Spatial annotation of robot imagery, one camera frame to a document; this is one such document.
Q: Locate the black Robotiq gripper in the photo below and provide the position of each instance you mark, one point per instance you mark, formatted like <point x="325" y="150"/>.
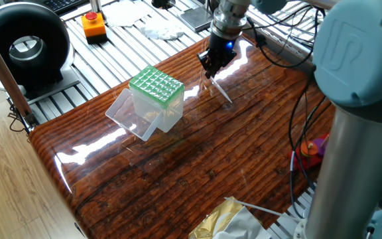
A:
<point x="221" y="49"/>

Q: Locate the clear large pipette tip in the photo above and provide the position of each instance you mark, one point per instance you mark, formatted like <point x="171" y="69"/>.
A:
<point x="222" y="91"/>

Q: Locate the clear tip box green rack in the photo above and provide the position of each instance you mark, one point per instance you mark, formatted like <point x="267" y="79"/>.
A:
<point x="158" y="86"/>

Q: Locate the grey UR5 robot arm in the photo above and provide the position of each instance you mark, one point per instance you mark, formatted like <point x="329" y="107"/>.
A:
<point x="356" y="66"/>

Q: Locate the dark grey metal plate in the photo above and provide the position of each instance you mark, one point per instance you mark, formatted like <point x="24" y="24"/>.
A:
<point x="196" y="18"/>

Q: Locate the white crumpled cloth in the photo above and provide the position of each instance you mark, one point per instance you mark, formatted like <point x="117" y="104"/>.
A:
<point x="162" y="30"/>

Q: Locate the black knob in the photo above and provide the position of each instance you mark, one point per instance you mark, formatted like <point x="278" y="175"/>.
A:
<point x="162" y="3"/>

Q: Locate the white paper sheet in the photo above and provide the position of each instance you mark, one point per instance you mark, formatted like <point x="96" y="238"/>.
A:
<point x="124" y="13"/>

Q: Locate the orange emergency stop button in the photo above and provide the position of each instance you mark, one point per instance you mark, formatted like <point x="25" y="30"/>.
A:
<point x="93" y="28"/>

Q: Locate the orange green stacked rings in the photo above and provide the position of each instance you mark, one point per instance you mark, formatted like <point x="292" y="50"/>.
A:
<point x="309" y="149"/>

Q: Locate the purple toy disc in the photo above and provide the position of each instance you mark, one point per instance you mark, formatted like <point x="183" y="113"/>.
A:
<point x="320" y="147"/>

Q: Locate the gold foil bag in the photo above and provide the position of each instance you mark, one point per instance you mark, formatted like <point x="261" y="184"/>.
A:
<point x="217" y="219"/>

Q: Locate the black keyboard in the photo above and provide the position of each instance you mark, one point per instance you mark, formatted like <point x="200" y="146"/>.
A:
<point x="65" y="4"/>

